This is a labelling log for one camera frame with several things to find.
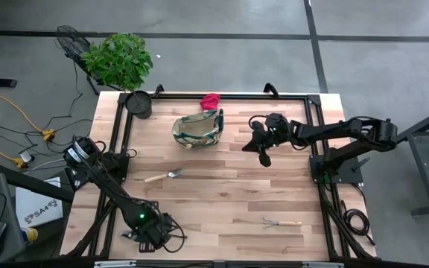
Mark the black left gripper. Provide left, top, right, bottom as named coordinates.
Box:
left=132, top=202, right=174, bottom=253

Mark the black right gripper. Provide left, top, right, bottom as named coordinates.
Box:
left=241, top=113, right=298, bottom=168

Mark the beige green canvas gardening bag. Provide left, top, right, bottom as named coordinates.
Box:
left=171, top=108, right=225, bottom=150

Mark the red garden glove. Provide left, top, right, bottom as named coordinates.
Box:
left=199, top=92, right=222, bottom=112

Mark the narrow trowel wooden handle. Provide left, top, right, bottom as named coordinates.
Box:
left=144, top=167, right=185, bottom=185

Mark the hand rake wooden handle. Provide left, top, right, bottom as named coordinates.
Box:
left=262, top=217, right=303, bottom=229

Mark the white cardboard box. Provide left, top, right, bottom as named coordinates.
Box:
left=15, top=176, right=65, bottom=229

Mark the yellow round bottle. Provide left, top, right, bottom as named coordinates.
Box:
left=22, top=226, right=39, bottom=244

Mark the black plant pot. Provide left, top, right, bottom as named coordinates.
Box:
left=124, top=90, right=153, bottom=120

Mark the black desk support bar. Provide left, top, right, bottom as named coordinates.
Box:
left=0, top=159, right=74, bottom=204

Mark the black metal stand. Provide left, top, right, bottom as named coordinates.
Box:
left=387, top=102, right=429, bottom=217

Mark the green leafy plant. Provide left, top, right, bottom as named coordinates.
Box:
left=80, top=32, right=154, bottom=93

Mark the black floor fan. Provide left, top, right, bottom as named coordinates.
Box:
left=54, top=25, right=102, bottom=96

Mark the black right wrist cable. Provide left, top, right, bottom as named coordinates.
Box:
left=248, top=114, right=275, bottom=131

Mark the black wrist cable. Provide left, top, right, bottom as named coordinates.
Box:
left=150, top=200, right=188, bottom=254
left=248, top=114, right=275, bottom=131

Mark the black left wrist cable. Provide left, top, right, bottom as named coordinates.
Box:
left=150, top=200, right=188, bottom=254

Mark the silver metal bracket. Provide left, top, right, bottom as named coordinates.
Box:
left=94, top=260, right=137, bottom=268
left=302, top=261, right=345, bottom=268

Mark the black metal table frame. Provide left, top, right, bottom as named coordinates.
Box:
left=65, top=91, right=378, bottom=261

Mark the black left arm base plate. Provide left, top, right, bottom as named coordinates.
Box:
left=67, top=152, right=130, bottom=183

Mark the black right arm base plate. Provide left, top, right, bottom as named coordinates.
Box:
left=309, top=154, right=364, bottom=185

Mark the black coiled cable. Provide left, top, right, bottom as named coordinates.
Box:
left=340, top=200, right=376, bottom=246

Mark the black floor cable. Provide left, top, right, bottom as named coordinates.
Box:
left=42, top=61, right=85, bottom=131

